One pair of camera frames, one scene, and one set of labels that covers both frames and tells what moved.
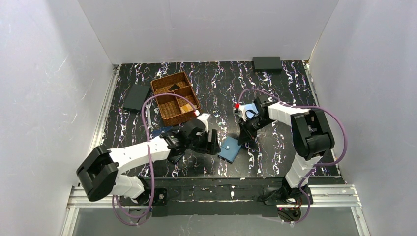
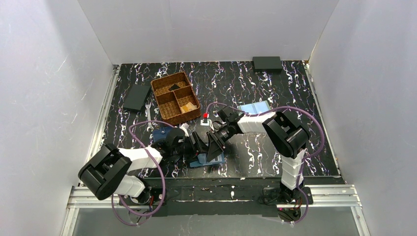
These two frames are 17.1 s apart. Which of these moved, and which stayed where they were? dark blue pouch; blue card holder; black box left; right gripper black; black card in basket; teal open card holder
Moved: blue card holder; right gripper black
Stayed: dark blue pouch; black box left; black card in basket; teal open card holder
